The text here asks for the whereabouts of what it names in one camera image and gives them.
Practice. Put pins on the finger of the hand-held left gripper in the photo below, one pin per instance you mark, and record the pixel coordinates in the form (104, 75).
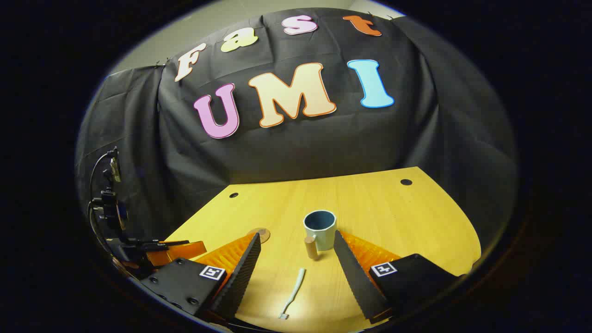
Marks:
(185, 250)

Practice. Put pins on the wooden desktop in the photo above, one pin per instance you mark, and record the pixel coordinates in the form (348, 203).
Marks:
(393, 217)

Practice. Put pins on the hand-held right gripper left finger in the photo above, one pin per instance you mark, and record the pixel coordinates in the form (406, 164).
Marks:
(240, 282)

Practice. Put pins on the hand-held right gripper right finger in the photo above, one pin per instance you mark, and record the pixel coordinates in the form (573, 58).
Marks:
(356, 282)

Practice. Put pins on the pale green toothbrush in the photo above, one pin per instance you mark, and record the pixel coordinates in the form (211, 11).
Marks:
(296, 289)

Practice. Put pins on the round cork coaster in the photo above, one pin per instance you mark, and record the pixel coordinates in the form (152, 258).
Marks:
(263, 235)

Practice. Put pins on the black backdrop cloth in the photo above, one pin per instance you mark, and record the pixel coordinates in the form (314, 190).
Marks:
(286, 152)

